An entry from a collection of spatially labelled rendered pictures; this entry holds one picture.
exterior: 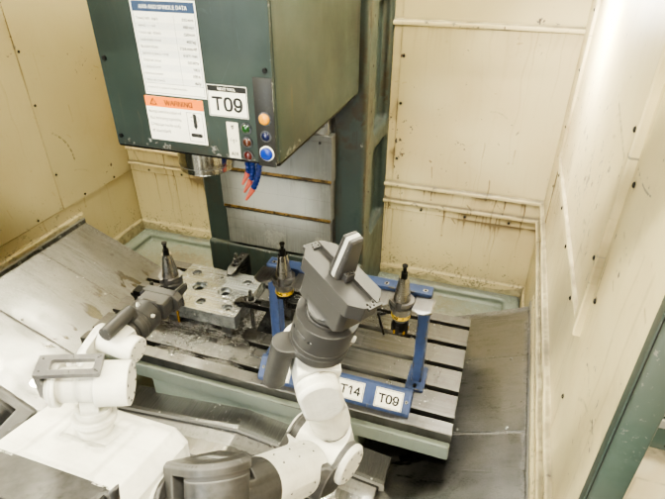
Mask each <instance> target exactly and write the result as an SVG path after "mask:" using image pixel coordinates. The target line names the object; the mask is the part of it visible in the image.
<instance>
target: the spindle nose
mask: <svg viewBox="0 0 665 499"><path fill-rule="evenodd" d="M177 156H178V162H179V165H180V169H181V170H182V171H183V172H185V173H186V174H189V175H193V176H214V175H219V174H222V173H225V172H227V171H229V170H231V169H232V168H233V167H234V166H235V161H234V160H230V159H223V158H215V157H208V156H201V155H194V154H187V153H179V152H178V153H177Z"/></svg>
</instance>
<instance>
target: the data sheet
mask: <svg viewBox="0 0 665 499"><path fill-rule="evenodd" d="M129 2H130V8H131V13H132V18H133V24H134V29H135V34H136V39H137V45H138V50H139V55H140V61H141V66H142V76H143V81H144V86H145V91H146V93H148V94H158V95H168V96H178V97H188V98H197V99H207V93H206V85H205V77H204V69H203V62H202V55H201V47H200V39H199V31H198V24H197V16H196V8H195V1H186V0H129Z"/></svg>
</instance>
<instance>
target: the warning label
mask: <svg viewBox="0 0 665 499"><path fill-rule="evenodd" d="M144 100H145V105H146V110H147V115H148V120H149V125H150V131H151V136H152V138H153V139H159V140H166V141H174V142H181V143H189V144H196V145H204V146H208V137H207V130H206V122H205V115H204V107H203V101H199V100H189V99H179V98H169V97H160V96H150V95H145V96H144Z"/></svg>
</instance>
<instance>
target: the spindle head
mask: <svg viewBox="0 0 665 499"><path fill-rule="evenodd" d="M86 1H87V5H88V10H89V14H90V19H91V23H92V27H93V32H94V36H95V41H96V45H97V49H98V53H99V57H100V61H101V66H102V70H103V75H104V79H105V83H106V88H107V92H108V97H109V101H110V105H111V110H112V114H113V118H114V123H115V127H116V132H117V136H118V140H119V143H120V145H121V146H129V147H136V148H144V149H151V150H165V151H172V152H179V153H187V154H194V155H201V156H208V157H215V158H223V159H230V160H237V161H245V162H252V163H259V159H258V147H257V134H256V123H255V110H254V98H253V86H252V77H261V78H272V90H273V107H274V126H275V142H276V158H277V166H280V165H281V164H283V163H284V162H285V161H286V160H287V159H288V158H289V157H290V156H291V155H292V154H293V153H294V152H296V151H297V150H298V149H299V148H300V147H301V146H302V145H303V144H304V143H305V142H307V141H308V140H309V139H310V138H311V137H312V136H313V135H314V134H315V133H316V132H317V131H318V130H320V129H321V128H322V127H323V126H324V125H325V124H326V123H327V122H328V121H329V120H330V119H332V118H333V117H334V116H335V115H336V114H337V113H338V112H339V111H340V110H341V109H342V108H343V107H345V106H346V105H347V104H348V103H349V102H350V101H351V100H352V99H353V98H354V97H355V96H357V94H358V93H357V92H358V81H359V44H360V6H361V0H186V1H195V8H196V16H197V24H198V31H199V39H200V47H201V55H202V62H203V69H204V77H205V85H206V83H207V84H218V85H229V86H239V87H246V93H247V105H248V116H249V120H248V119H239V118H230V117H221V116H212V115H210V110H209V102H208V94H207V99H197V98H188V97H178V96H168V95H158V94H148V93H146V91H145V86H144V81H143V71H142V66H141V61H140V55H139V50H138V45H137V39H136V34H135V29H134V24H133V18H132V13H131V8H130V2H129V0H86ZM145 95H150V96H160V97H169V98H179V99H189V100H199V101H203V107H204V115H205V122H206V130H207V137H208V146H204V145H196V144H189V143H181V142H174V141H166V140H159V139H153V138H152V136H151V131H150V125H149V120H148V115H147V110H146V105H145V100H144V96H145ZM226 122H234V123H238V133H239V143H240V153H241V159H240V158H233V157H230V152H229V143H228V134H227V125H226ZM242 123H248V124H250V126H251V133H250V134H249V135H245V134H244V133H243V132H242V131H241V130H240V125H241V124H242ZM244 137H249V138H251V139H252V147H251V148H249V149H247V148H245V147H244V146H243V145H242V142H241V140H242V138H244ZM245 150H250V151H252V153H253V155H254V158H253V160H252V161H247V160H245V159H244V157H243V152H244V151H245Z"/></svg>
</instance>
